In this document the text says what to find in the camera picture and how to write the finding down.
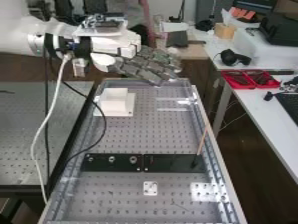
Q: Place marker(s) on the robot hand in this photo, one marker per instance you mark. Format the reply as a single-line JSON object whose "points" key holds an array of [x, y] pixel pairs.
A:
{"points": [[110, 41]]}

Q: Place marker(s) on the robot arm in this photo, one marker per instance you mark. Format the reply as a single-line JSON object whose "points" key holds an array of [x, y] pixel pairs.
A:
{"points": [[20, 35]]}

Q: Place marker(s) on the person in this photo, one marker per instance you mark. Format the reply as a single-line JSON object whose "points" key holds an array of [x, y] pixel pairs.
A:
{"points": [[144, 16]]}

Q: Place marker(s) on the small white box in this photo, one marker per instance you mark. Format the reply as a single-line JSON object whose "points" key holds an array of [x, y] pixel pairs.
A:
{"points": [[116, 101]]}

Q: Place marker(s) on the small cardboard box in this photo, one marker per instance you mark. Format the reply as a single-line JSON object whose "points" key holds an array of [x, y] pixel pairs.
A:
{"points": [[225, 31]]}

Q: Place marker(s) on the black headphones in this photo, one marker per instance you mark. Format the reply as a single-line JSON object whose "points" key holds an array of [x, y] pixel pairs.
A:
{"points": [[230, 56]]}

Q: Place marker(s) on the clear box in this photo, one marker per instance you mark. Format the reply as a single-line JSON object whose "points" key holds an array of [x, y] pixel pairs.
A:
{"points": [[146, 140]]}

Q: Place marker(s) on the red tray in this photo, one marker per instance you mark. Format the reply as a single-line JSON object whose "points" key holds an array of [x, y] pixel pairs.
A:
{"points": [[238, 80], [265, 78]]}

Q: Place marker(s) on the white desk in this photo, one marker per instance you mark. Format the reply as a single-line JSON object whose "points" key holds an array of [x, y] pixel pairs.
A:
{"points": [[266, 126], [261, 56]]}

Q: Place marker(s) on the thin stick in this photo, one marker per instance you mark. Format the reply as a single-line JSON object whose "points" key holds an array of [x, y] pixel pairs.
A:
{"points": [[202, 140]]}

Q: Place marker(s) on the black case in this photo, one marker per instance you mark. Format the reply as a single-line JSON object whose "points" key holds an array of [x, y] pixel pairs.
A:
{"points": [[281, 30]]}

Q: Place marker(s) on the black plate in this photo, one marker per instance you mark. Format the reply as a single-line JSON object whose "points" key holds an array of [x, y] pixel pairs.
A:
{"points": [[173, 163]]}

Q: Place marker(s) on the small black device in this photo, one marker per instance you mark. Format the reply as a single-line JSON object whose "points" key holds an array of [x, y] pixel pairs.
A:
{"points": [[269, 96]]}

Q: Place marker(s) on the black keyboard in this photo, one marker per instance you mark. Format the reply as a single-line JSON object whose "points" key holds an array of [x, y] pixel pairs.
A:
{"points": [[290, 106]]}

